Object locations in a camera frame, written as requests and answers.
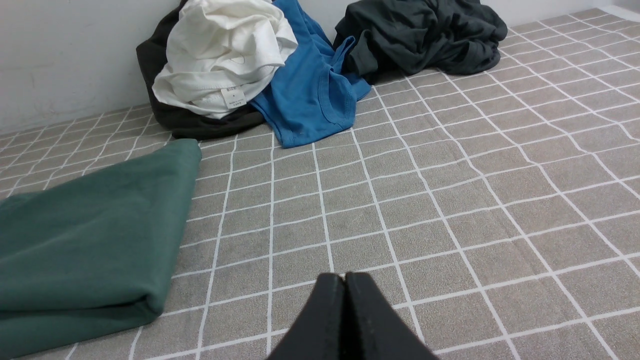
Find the dark grey garment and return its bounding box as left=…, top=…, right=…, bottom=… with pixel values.
left=333, top=0, right=508, bottom=83

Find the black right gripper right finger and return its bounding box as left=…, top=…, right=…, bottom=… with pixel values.
left=345, top=272, right=437, bottom=360

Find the green long-sleeve top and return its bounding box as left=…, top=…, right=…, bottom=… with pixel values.
left=0, top=139, right=202, bottom=360

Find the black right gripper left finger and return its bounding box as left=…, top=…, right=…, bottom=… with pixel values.
left=268, top=273, right=345, bottom=360

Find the white garment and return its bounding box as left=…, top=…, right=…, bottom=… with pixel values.
left=151, top=0, right=298, bottom=120

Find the grey checked tablecloth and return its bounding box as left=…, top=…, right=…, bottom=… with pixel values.
left=0, top=7, right=640, bottom=360

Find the black garment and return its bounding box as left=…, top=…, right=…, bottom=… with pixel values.
left=135, top=0, right=265, bottom=141

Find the blue garment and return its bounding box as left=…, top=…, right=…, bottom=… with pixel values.
left=251, top=0, right=371, bottom=149

